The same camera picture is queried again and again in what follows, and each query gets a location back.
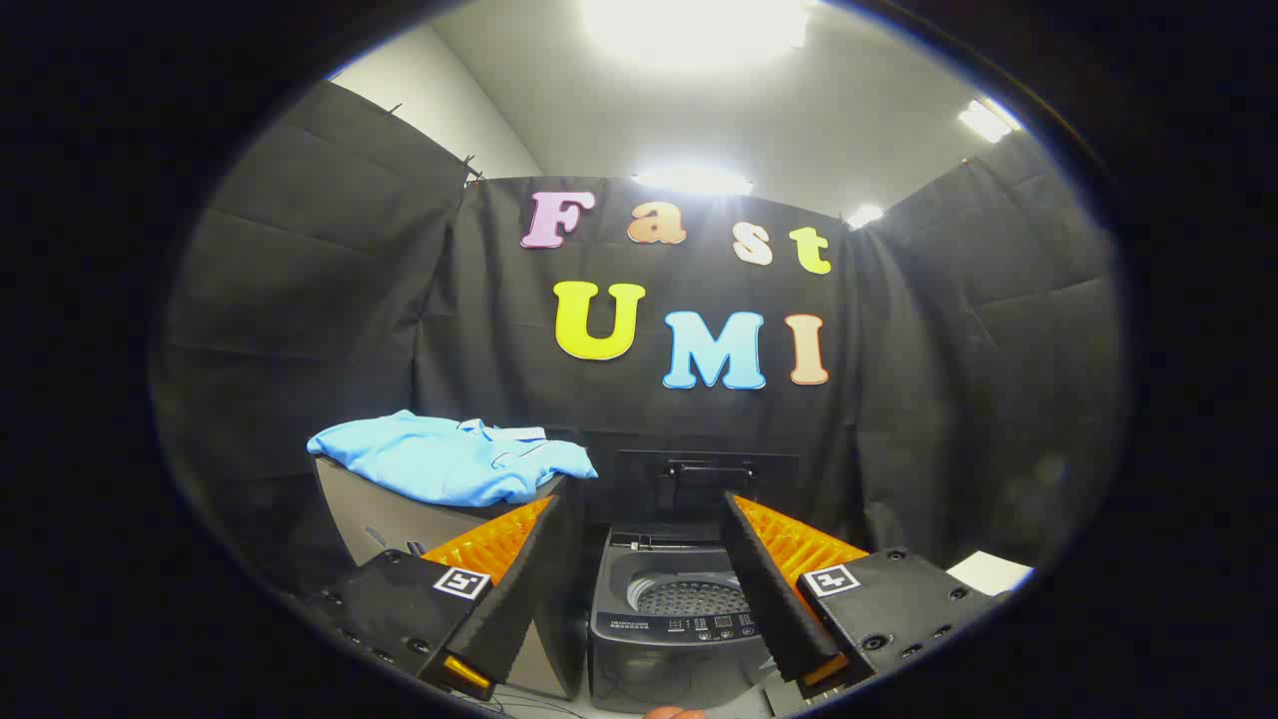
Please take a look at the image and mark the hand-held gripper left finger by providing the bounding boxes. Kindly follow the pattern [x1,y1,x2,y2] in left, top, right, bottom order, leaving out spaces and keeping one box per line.
[300,481,587,702]

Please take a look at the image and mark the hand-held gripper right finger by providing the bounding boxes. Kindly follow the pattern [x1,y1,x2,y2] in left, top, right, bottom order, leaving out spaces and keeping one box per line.
[721,489,1004,700]

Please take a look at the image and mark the grey washing machine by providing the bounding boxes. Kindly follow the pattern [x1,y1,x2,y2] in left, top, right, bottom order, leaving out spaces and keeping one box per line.
[587,524,790,715]

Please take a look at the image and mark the light blue polo shirt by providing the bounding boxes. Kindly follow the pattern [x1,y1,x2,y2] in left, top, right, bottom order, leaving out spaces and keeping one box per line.
[307,409,600,508]

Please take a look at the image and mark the grey cabinet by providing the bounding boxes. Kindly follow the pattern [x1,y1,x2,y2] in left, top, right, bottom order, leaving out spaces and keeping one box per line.
[313,454,590,700]

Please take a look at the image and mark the white sheet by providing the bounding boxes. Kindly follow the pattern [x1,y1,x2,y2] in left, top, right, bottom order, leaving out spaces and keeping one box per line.
[947,550,1034,597]

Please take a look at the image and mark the black backdrop cloth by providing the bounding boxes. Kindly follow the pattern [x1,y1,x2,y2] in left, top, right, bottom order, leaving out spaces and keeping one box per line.
[150,80,1129,600]

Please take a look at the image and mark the large ceiling light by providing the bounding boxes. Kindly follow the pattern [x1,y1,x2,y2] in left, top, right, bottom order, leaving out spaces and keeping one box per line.
[579,0,812,66]

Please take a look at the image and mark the tangled floor cables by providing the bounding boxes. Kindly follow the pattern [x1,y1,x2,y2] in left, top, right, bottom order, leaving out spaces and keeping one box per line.
[479,689,592,719]

